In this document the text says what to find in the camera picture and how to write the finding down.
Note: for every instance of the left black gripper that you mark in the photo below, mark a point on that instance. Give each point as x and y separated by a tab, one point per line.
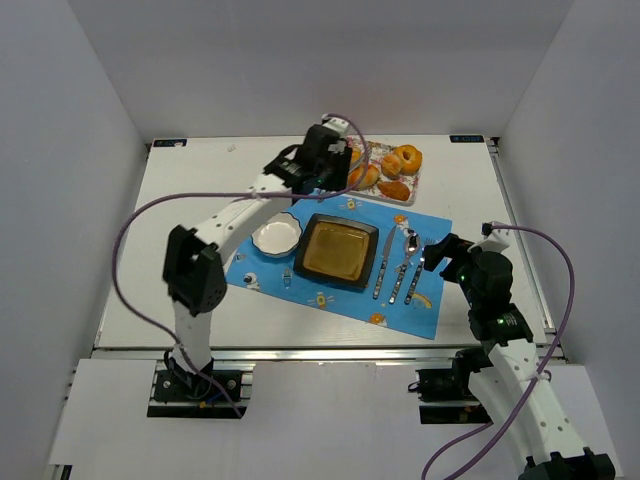
329	167

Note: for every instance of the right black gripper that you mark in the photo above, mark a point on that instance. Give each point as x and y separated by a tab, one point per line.
445	251

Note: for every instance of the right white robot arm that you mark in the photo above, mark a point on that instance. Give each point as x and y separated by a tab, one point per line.
505	373

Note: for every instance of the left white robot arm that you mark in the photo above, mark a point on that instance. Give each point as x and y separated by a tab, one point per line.
195	258

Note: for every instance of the large orange twisted bread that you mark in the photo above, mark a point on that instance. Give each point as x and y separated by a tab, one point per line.
363	176

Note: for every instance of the blue cartoon placemat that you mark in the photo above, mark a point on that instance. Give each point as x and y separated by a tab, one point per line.
275	276

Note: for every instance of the floral rectangular tray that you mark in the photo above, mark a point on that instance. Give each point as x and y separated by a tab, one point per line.
372	153

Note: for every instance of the small round roll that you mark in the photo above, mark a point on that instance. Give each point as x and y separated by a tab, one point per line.
391	166

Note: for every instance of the brown flaky pastry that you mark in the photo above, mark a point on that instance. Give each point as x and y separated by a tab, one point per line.
394	190

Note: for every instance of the white scalloped bowl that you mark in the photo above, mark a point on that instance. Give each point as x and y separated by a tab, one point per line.
278	237

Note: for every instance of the black square plate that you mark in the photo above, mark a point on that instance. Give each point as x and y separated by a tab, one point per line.
337	251

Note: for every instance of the right blue table label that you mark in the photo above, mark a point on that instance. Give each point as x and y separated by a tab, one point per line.
461	138

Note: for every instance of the blue table label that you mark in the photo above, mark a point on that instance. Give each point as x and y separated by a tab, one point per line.
461	138
169	143

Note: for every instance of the left blue table label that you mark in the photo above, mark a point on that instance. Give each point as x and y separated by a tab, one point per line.
169	143

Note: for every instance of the fork with patterned handle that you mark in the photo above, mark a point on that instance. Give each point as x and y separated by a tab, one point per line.
417	274

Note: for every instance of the spoon with patterned handle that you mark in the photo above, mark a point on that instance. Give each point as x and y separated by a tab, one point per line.
412	245

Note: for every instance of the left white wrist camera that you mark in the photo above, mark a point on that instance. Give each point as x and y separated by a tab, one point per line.
336	124

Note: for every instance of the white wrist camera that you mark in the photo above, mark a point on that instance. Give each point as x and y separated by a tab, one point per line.
336	124
495	239

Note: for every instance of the knife with patterned handle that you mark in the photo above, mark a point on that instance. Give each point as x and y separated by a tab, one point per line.
384	263

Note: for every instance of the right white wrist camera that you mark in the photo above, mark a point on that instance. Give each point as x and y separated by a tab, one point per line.
495	239

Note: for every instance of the bagel ring bread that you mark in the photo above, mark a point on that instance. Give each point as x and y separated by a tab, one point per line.
411	159

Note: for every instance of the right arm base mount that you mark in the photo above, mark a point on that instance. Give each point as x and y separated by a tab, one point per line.
444	395

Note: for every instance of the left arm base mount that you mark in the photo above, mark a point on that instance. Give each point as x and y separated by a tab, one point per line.
178	393

